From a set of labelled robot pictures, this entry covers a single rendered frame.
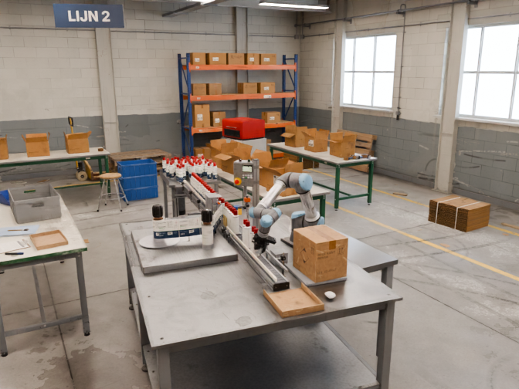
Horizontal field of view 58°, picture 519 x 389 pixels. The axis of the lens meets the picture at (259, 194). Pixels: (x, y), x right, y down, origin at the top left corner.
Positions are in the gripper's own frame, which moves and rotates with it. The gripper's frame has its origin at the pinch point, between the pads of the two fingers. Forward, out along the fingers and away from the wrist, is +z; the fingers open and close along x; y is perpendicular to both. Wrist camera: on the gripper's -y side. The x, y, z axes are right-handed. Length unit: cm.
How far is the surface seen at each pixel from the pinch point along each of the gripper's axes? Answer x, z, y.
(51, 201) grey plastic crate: -159, 86, 143
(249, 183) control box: -61, -9, -9
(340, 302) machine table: 63, -24, -25
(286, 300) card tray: 51, -18, 3
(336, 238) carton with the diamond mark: 23, -35, -38
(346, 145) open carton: -323, 182, -284
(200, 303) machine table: 38, -10, 52
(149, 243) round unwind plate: -48, 32, 69
